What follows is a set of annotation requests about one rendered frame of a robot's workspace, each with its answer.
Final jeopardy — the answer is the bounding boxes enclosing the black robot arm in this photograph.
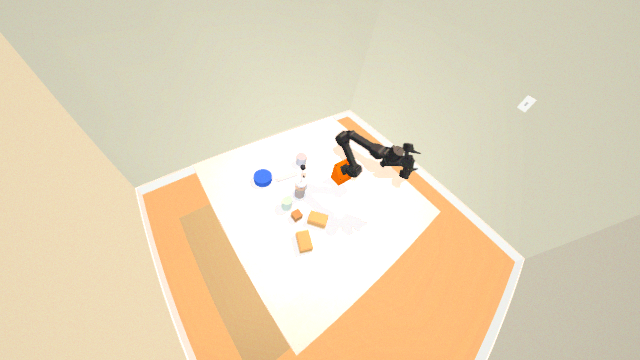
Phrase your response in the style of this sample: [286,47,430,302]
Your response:
[335,130,415,178]

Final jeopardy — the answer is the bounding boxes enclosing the grey cylinder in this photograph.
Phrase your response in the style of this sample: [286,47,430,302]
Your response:
[296,153,307,166]

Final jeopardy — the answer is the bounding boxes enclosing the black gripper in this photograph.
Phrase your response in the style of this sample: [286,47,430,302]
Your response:
[395,143,421,179]

